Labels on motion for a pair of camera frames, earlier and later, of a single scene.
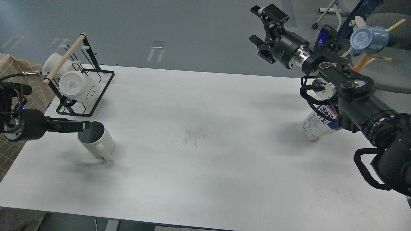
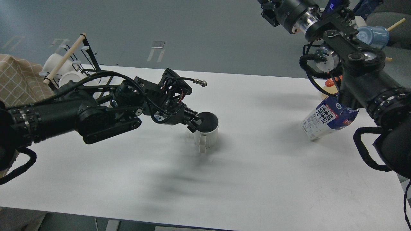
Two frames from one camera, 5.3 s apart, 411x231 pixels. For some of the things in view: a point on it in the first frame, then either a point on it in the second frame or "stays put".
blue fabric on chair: (362, 7) stays put
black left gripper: (32, 123) → (163, 99)
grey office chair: (390, 69) stays put
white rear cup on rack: (69, 65) stays put
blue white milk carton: (316, 126) stays put
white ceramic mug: (97, 141) → (206, 136)
